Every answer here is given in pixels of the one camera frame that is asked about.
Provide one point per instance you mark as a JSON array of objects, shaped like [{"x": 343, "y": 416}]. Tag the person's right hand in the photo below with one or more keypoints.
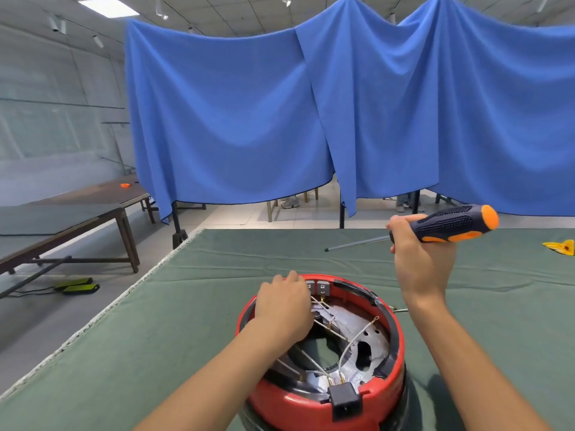
[{"x": 422, "y": 269}]

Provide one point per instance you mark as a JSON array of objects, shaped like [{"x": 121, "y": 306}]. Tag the person's left hand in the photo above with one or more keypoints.
[{"x": 283, "y": 309}]

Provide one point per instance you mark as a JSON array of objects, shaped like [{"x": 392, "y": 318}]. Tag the person's left fingers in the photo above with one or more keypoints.
[{"x": 291, "y": 279}]

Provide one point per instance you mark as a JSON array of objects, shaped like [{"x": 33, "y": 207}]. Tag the person's right fingers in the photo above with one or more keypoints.
[{"x": 402, "y": 231}]

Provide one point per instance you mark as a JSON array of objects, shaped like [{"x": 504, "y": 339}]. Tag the red rice cooker body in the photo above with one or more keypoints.
[{"x": 296, "y": 408}]

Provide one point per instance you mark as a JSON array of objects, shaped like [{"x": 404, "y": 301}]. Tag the person's right forearm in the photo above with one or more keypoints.
[{"x": 471, "y": 372}]

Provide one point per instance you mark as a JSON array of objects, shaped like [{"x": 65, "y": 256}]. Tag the person's left forearm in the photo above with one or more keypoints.
[{"x": 215, "y": 386}]

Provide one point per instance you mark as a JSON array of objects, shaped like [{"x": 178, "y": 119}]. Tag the wooden chair legs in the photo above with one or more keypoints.
[{"x": 272, "y": 210}]

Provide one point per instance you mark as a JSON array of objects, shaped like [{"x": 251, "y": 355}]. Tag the green table cloth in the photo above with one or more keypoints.
[{"x": 179, "y": 318}]

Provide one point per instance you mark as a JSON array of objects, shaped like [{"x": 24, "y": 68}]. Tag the black curtain stand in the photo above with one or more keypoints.
[{"x": 178, "y": 228}]

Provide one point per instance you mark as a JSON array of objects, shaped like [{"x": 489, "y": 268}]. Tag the blue hanging curtain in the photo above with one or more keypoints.
[
  {"x": 449, "y": 107},
  {"x": 224, "y": 116}
]

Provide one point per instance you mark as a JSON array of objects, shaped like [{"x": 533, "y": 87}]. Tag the black power socket block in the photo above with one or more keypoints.
[{"x": 345, "y": 401}]

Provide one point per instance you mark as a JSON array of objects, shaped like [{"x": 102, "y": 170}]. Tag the yellow plastic piece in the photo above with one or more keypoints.
[{"x": 561, "y": 247}]

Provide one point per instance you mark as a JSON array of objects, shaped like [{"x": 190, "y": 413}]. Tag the black green foot pedal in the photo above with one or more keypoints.
[
  {"x": 74, "y": 282},
  {"x": 81, "y": 289}
]

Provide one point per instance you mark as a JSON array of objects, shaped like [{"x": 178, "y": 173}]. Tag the brown wooden table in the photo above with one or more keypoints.
[{"x": 90, "y": 197}]

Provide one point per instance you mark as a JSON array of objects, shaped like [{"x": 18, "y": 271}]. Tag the white ceiling light panel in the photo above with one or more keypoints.
[{"x": 108, "y": 7}]

